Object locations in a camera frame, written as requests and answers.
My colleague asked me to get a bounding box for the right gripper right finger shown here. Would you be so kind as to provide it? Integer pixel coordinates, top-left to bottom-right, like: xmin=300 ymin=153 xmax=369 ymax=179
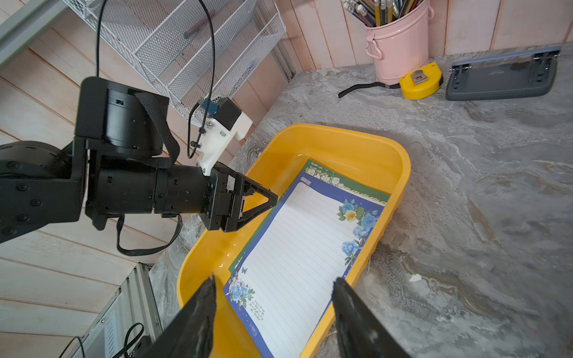
xmin=331 ymin=277 xmax=410 ymax=358

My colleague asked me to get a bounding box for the pink pencil cup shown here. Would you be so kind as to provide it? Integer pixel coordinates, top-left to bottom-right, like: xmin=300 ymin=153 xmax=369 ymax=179
xmin=366 ymin=1 xmax=434 ymax=88

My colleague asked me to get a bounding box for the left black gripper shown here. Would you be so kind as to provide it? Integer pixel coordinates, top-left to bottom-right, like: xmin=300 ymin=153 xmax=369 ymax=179
xmin=85 ymin=156 xmax=278 ymax=233

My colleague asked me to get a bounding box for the white wire shelf rack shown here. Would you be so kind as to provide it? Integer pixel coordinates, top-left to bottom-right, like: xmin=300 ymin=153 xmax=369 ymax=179
xmin=66 ymin=1 xmax=288 ymax=123

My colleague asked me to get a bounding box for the pencils bundle in cup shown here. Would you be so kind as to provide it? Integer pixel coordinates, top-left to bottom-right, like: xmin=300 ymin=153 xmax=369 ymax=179
xmin=342 ymin=0 xmax=424 ymax=28

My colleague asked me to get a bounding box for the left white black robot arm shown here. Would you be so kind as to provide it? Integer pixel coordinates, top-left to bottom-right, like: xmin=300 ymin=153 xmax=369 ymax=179
xmin=1 ymin=77 xmax=278 ymax=242

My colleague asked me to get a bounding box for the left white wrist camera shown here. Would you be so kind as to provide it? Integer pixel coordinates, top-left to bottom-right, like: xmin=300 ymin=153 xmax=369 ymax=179
xmin=197 ymin=98 xmax=253 ymax=177

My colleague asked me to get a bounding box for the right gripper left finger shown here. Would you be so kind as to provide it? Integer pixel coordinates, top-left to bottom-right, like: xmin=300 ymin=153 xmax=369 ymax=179
xmin=141 ymin=276 xmax=216 ymax=357

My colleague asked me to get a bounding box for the yellow tape measure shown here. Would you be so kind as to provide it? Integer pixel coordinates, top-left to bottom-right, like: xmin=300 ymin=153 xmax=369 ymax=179
xmin=338 ymin=62 xmax=444 ymax=100

